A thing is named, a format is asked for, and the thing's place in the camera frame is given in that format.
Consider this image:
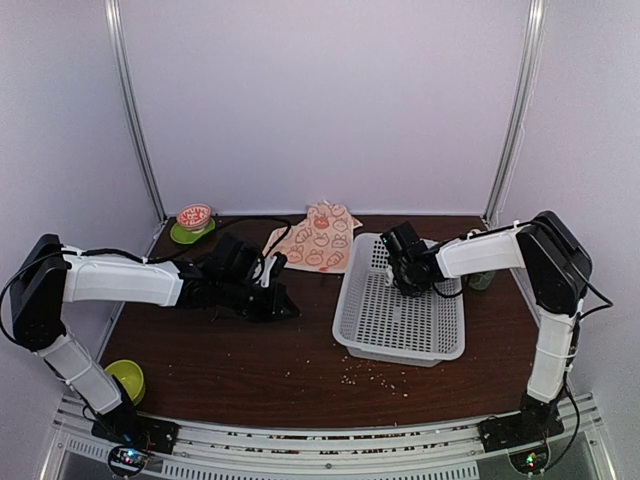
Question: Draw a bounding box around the beige patterned mug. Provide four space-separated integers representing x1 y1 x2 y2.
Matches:
467 227 497 291

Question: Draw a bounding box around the red patterned small bowl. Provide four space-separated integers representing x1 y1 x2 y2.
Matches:
177 204 212 233

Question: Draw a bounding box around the aluminium frame post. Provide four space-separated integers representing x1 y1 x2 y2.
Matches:
104 0 168 222
483 0 548 227

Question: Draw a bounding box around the beige bunny print towel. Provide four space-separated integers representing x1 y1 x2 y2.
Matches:
263 200 363 274

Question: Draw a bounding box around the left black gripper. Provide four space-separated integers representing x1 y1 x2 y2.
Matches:
218 274 300 323

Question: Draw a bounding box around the left aluminium frame post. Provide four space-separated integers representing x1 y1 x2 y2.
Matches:
104 0 168 222

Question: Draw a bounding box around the left black cable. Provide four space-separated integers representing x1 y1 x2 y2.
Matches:
0 215 294 341

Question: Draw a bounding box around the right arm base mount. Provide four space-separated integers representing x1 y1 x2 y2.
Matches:
478 413 565 453

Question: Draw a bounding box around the front aluminium rail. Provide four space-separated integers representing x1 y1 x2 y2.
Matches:
36 414 620 479

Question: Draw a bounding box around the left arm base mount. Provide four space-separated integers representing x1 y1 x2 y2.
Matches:
91 417 179 455

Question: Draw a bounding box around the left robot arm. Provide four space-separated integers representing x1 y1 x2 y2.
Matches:
1 233 300 444

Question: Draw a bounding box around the white plastic basket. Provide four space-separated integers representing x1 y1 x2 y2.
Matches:
332 233 465 367

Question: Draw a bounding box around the right aluminium frame post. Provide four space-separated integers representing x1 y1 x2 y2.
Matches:
483 0 548 227

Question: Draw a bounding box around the lime green bowl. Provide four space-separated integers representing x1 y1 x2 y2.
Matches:
105 359 146 406

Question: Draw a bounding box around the green saucer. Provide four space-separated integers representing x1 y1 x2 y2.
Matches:
170 218 216 245

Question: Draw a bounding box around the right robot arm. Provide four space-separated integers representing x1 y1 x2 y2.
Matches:
380 210 593 442

